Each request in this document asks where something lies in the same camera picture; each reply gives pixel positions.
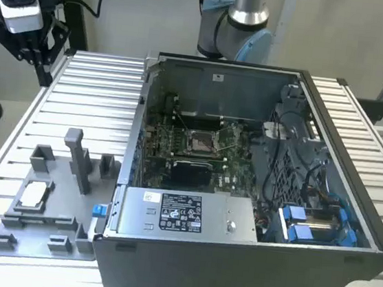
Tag CPU socket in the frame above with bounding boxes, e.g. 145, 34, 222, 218
184, 128, 220, 156

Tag silver power supply unit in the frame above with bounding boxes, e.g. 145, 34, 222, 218
116, 183, 263, 249

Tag perforated metal disk bay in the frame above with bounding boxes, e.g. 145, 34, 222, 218
243, 98, 355, 217

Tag black table bracket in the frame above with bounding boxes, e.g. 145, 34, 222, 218
354, 96, 383, 125

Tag black expansion slot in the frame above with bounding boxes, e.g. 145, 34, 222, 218
173, 150, 223, 163

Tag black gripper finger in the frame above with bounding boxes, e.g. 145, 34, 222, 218
0, 17, 32, 62
32, 17, 71, 89

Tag silver square CPU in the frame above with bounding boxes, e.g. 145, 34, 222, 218
18, 179, 52, 210

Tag bundle of coloured wires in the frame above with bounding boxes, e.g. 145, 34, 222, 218
251, 205, 272, 235

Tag blue case latch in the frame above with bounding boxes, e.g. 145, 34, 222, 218
90, 202, 108, 219

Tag thin metal locking lever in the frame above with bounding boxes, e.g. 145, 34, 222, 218
173, 109, 192, 131

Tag black RAM slot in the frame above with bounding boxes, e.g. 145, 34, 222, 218
175, 117, 223, 131
175, 109, 224, 123

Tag open dark grey PC case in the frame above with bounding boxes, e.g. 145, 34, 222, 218
87, 46, 383, 287

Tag short black wire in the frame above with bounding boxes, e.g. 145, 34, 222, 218
302, 160, 329, 209

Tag black heat sink block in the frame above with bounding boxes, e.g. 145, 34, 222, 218
162, 92, 179, 117

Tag long black looped wire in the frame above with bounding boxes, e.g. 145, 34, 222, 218
259, 107, 307, 212

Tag pale plastic cable holder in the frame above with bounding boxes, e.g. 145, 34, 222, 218
260, 120, 290, 142

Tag black upright post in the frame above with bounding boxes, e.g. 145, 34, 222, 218
61, 0, 95, 53

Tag grey plastic latch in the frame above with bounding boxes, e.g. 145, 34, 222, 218
280, 83, 305, 105

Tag metal socket cover frame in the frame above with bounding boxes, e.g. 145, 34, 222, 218
216, 123, 243, 154

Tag black graphics card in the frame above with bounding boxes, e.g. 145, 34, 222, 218
168, 158, 215, 189

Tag grey plastic parts rack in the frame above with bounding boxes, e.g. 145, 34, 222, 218
0, 120, 126, 269

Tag green motherboard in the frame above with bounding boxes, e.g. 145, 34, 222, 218
136, 109, 268, 201

